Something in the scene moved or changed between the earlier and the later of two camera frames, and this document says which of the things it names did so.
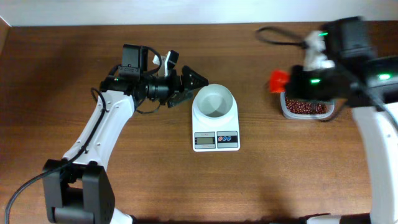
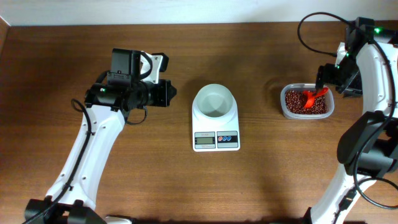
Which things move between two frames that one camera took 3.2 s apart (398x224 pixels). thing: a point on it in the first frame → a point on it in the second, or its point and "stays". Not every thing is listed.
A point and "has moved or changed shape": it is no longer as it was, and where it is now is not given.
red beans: [305, 107] stays
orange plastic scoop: [278, 79] has moved or changed shape
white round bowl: [214, 102] stays
